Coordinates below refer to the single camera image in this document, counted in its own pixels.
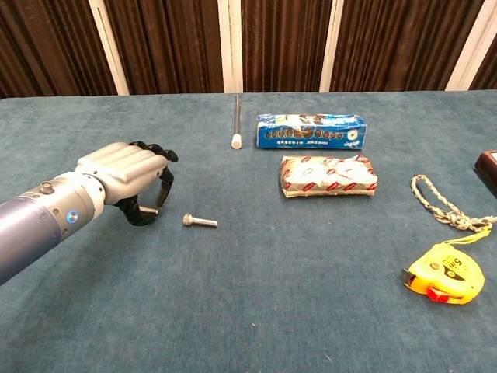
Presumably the yellow tape measure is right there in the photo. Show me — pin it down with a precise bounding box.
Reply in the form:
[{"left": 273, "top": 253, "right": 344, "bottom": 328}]
[{"left": 401, "top": 228, "right": 492, "bottom": 307}]

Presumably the silver red snack packet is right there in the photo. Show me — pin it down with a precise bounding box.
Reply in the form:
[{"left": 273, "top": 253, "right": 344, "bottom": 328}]
[{"left": 278, "top": 154, "right": 379, "bottom": 199}]

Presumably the dark brown bottle white cap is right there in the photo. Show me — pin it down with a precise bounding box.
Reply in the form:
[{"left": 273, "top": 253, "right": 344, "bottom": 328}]
[{"left": 474, "top": 149, "right": 497, "bottom": 187}]

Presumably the blue biscuit box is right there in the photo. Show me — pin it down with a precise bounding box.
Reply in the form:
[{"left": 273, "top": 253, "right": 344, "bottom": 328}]
[{"left": 255, "top": 113, "right": 368, "bottom": 150}]

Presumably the glass test tube white stopper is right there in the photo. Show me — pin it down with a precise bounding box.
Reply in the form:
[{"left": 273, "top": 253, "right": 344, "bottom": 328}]
[{"left": 231, "top": 94, "right": 243, "bottom": 150}]

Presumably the left robot hand grey black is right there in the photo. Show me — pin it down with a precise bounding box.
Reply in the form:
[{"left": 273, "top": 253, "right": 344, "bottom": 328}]
[{"left": 75, "top": 140, "right": 179, "bottom": 228}]

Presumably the braided beige rope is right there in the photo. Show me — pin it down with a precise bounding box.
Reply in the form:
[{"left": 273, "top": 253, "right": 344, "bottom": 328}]
[{"left": 410, "top": 174, "right": 497, "bottom": 235}]

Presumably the dark brown curtain panel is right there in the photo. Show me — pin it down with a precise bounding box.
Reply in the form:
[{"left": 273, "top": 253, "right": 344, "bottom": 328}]
[
  {"left": 329, "top": 0, "right": 485, "bottom": 92},
  {"left": 0, "top": 0, "right": 117, "bottom": 100},
  {"left": 241, "top": 0, "right": 334, "bottom": 93},
  {"left": 103, "top": 0, "right": 225, "bottom": 95},
  {"left": 468, "top": 46, "right": 497, "bottom": 91}
]

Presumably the blue felt table cover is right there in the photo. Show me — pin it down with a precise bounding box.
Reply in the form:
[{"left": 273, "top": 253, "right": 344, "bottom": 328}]
[{"left": 0, "top": 89, "right": 497, "bottom": 373}]

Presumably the white frame post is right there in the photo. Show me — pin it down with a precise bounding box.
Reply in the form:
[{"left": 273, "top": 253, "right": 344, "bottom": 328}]
[
  {"left": 217, "top": 0, "right": 244, "bottom": 94},
  {"left": 88, "top": 0, "right": 130, "bottom": 96},
  {"left": 318, "top": 0, "right": 345, "bottom": 93},
  {"left": 445, "top": 0, "right": 497, "bottom": 92}
]

